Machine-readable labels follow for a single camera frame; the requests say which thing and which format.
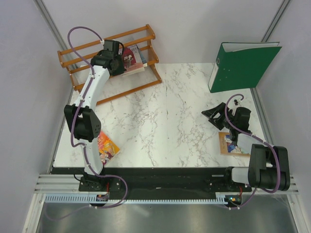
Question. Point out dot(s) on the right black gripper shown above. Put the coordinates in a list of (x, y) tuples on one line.
[(211, 112)]

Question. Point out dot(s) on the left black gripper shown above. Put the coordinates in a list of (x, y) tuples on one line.
[(122, 69)]

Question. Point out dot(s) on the purple castle cover book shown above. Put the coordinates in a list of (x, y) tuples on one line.
[(132, 61)]

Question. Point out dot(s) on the blue Nineteen Eighty-Four book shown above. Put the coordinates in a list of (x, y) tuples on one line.
[(142, 57)]

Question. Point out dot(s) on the brown cover book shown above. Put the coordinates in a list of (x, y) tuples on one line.
[(227, 147)]

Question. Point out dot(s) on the yellow Roald Dahl book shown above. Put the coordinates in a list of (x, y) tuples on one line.
[(107, 148)]

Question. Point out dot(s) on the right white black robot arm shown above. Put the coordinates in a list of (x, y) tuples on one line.
[(268, 165)]

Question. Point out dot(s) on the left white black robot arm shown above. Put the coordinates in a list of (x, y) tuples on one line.
[(83, 123)]

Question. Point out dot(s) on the wooden two-tier book rack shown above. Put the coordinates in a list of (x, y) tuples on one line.
[(122, 85)]

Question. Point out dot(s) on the green lever arch binder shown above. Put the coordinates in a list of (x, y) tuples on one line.
[(241, 65)]

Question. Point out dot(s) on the white slotted cable duct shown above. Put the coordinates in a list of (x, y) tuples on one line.
[(105, 198)]

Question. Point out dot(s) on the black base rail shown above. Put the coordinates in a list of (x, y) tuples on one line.
[(158, 183)]

